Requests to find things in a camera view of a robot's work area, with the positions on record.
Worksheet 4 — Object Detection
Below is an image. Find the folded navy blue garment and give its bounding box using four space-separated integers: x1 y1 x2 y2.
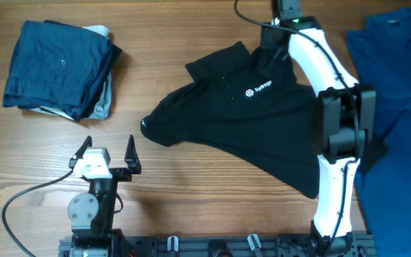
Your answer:
2 20 122 122

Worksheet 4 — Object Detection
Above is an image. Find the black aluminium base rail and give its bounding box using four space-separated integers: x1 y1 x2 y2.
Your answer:
58 234 377 257

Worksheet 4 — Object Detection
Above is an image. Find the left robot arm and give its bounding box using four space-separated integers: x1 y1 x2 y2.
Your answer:
59 136 141 257

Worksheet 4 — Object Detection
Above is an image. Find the black polo shirt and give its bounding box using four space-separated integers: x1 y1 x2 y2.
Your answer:
141 42 319 198

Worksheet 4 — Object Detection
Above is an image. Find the blue polo shirt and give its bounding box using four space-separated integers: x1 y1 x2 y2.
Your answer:
345 8 411 256

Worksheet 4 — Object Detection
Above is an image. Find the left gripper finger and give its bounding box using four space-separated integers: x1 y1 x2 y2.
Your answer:
124 134 141 174
71 136 92 160

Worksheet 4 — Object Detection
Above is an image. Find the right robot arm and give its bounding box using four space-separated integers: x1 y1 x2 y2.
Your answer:
261 1 376 256

